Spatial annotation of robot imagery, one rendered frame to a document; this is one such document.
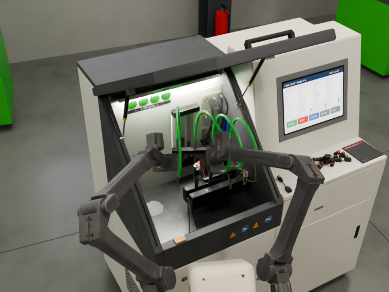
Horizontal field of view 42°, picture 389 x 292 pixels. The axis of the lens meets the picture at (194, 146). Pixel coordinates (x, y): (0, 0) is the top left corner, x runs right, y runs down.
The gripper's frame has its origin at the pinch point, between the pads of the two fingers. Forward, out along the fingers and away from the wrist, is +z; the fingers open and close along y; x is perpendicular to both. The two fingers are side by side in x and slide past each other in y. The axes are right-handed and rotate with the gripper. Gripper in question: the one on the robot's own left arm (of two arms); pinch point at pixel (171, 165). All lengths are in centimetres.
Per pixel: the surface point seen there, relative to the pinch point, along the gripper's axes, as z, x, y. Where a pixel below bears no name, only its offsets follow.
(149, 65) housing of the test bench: 25, -54, 16
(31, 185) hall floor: 162, -23, 163
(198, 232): 31.0, 26.9, -2.3
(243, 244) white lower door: 56, 33, -19
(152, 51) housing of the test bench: 36, -66, 17
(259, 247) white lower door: 67, 36, -25
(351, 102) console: 85, -40, -81
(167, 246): 21.8, 32.3, 10.1
